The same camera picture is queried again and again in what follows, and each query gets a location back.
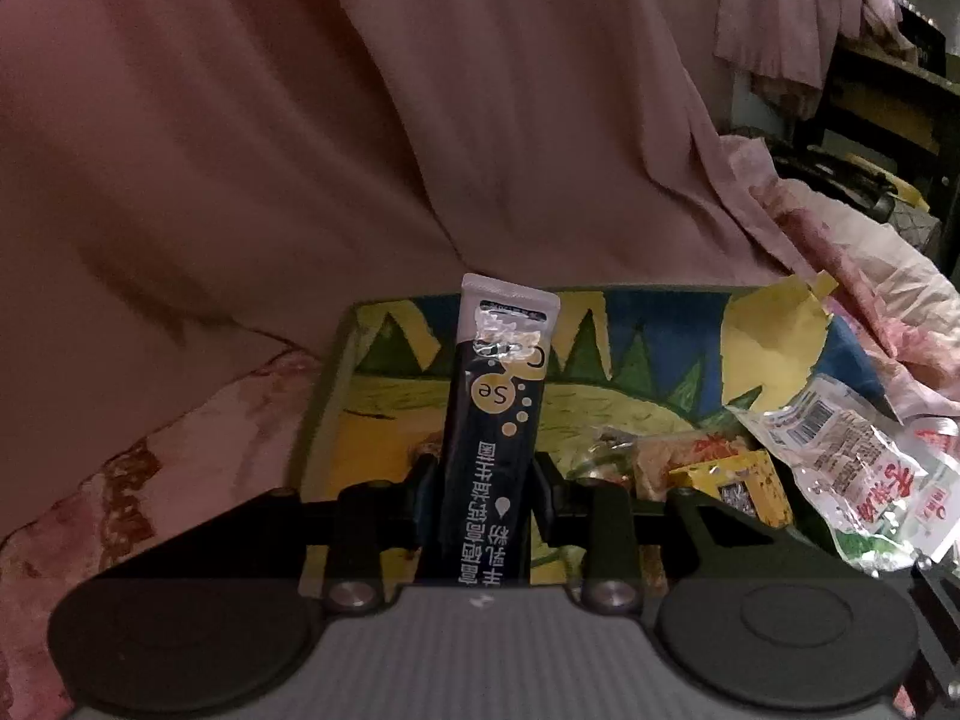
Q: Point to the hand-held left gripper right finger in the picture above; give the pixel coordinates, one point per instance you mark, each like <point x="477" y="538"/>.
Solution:
<point x="551" y="499"/>

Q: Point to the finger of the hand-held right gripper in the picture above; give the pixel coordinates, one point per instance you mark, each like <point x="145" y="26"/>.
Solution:
<point x="937" y="600"/>

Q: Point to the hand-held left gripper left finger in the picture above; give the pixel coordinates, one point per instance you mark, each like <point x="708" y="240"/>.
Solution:
<point x="420" y="504"/>

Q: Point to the clear nut snack packet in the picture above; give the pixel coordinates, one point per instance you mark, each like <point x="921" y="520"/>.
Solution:
<point x="600" y="451"/>

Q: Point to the dark blue stick packet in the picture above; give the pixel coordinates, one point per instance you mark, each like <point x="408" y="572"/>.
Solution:
<point x="491" y="427"/>

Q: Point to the grey box with colourful lining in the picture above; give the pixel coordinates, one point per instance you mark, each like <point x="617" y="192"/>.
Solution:
<point x="390" y="405"/>

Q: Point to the pink wafer snack packet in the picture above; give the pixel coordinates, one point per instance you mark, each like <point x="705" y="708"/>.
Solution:
<point x="675" y="457"/>

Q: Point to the white snack packet red print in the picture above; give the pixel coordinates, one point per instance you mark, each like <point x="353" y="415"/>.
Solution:
<point x="847" y="480"/>

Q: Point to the yellow purple snack packet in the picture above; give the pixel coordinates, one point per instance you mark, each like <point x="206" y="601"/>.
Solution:
<point x="731" y="487"/>

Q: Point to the white packet with red triangle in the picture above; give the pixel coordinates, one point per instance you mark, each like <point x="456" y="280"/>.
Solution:
<point x="934" y="439"/>

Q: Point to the pink floral blanket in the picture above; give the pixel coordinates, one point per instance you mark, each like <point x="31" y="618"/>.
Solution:
<point x="225" y="427"/>

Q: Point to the pink curtain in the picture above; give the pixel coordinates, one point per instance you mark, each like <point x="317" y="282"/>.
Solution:
<point x="337" y="105"/>

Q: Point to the dark shelf unit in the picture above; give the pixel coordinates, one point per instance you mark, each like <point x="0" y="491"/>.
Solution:
<point x="892" y="90"/>

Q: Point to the hanging pink cloth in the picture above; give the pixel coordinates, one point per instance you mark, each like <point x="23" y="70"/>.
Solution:
<point x="787" y="15"/>

